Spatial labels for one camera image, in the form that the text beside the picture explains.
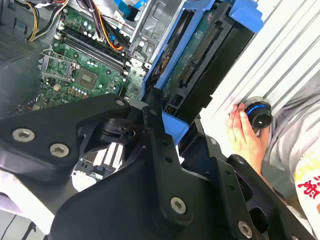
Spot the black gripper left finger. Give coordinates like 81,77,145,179
0,93,195,227

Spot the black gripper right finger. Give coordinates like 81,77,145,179
178,118,316,240

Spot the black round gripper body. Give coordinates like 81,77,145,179
48,159,233,240

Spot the round black tool blue ring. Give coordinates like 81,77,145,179
243,96,274,130

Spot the hard disk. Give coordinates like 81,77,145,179
141,0,265,146

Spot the person's bare hand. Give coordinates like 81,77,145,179
226,102,271,176

